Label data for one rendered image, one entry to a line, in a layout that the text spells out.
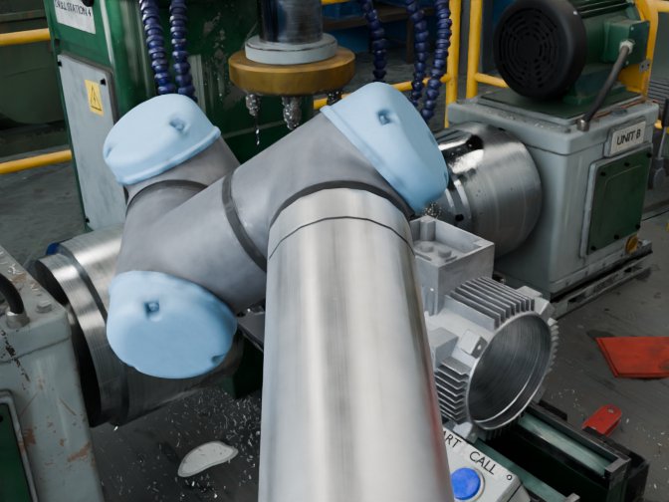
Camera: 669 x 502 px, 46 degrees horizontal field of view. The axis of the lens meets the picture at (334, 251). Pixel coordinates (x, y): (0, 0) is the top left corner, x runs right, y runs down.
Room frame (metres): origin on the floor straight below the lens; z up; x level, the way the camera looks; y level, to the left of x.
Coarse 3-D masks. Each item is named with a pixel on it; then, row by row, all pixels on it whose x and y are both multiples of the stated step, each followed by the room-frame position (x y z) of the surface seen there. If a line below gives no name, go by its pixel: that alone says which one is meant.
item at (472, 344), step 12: (540, 300) 0.84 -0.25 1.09; (540, 312) 0.83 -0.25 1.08; (552, 312) 0.84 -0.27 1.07; (468, 336) 0.77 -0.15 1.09; (480, 336) 0.76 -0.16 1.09; (468, 348) 0.76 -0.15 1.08; (480, 348) 0.76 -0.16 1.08; (540, 396) 0.84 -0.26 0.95; (456, 432) 0.76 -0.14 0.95; (468, 432) 0.75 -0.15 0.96; (480, 432) 0.77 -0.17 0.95
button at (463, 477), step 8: (456, 472) 0.56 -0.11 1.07; (464, 472) 0.56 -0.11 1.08; (472, 472) 0.55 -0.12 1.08; (456, 480) 0.55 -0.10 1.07; (464, 480) 0.55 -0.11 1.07; (472, 480) 0.55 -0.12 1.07; (480, 480) 0.55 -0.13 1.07; (456, 488) 0.55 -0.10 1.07; (464, 488) 0.54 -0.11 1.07; (472, 488) 0.54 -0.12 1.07; (456, 496) 0.54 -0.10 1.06; (464, 496) 0.54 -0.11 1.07; (472, 496) 0.54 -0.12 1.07
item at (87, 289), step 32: (64, 256) 0.87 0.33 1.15; (96, 256) 0.85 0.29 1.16; (64, 288) 0.81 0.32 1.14; (96, 288) 0.81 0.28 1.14; (96, 320) 0.79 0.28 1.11; (96, 352) 0.77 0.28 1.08; (96, 384) 0.77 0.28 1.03; (128, 384) 0.77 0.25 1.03; (160, 384) 0.80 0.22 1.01; (192, 384) 0.84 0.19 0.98; (96, 416) 0.79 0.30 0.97; (128, 416) 0.79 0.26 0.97
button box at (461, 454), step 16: (448, 432) 0.61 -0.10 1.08; (448, 448) 0.59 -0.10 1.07; (464, 448) 0.59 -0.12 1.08; (464, 464) 0.57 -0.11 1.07; (480, 464) 0.56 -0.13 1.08; (496, 464) 0.56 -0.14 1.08; (496, 480) 0.55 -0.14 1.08; (512, 480) 0.54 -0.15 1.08; (480, 496) 0.54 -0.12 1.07; (496, 496) 0.53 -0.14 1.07; (512, 496) 0.54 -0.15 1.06; (528, 496) 0.55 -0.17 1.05
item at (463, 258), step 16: (416, 224) 0.97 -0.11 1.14; (432, 224) 0.96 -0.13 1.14; (448, 224) 0.95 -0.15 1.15; (416, 240) 0.97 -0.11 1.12; (432, 240) 0.96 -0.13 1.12; (448, 240) 0.95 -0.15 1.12; (464, 240) 0.93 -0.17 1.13; (480, 240) 0.90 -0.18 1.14; (416, 256) 0.86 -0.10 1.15; (432, 256) 0.89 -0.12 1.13; (448, 256) 0.89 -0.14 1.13; (464, 256) 0.86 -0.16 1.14; (480, 256) 0.87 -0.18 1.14; (432, 272) 0.84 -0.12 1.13; (448, 272) 0.84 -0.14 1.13; (464, 272) 0.86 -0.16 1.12; (480, 272) 0.88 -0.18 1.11; (432, 288) 0.84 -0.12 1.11; (448, 288) 0.84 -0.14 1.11; (432, 304) 0.83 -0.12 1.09
